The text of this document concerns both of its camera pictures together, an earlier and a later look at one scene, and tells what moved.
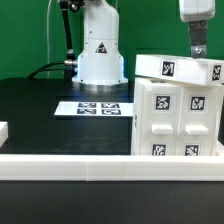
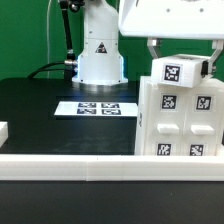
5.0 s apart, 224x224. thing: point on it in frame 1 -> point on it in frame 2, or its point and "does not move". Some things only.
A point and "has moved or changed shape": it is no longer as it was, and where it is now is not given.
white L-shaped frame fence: x=111 y=167 does not move
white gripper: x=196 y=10 -> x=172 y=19
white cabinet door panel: x=198 y=121 has moved or changed shape
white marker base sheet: x=95 y=108 does not move
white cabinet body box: x=176 y=119 does not move
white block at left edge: x=4 y=132 does not move
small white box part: x=180 y=68 has moved or changed shape
